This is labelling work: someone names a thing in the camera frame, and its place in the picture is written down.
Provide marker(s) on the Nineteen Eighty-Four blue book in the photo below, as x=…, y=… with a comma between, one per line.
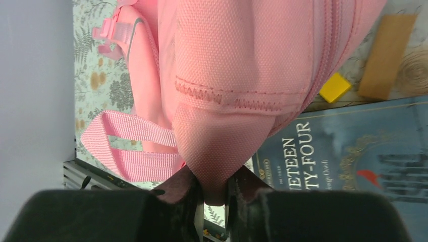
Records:
x=379, y=147

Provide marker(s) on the yellow wooden block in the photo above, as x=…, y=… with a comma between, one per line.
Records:
x=334, y=88

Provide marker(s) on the long natural wooden block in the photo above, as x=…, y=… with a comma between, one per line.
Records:
x=384, y=60

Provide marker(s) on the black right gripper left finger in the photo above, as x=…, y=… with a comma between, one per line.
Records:
x=169, y=212

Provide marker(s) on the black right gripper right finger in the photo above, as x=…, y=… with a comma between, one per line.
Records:
x=256, y=212

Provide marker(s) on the pink student backpack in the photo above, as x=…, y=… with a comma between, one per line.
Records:
x=212, y=80

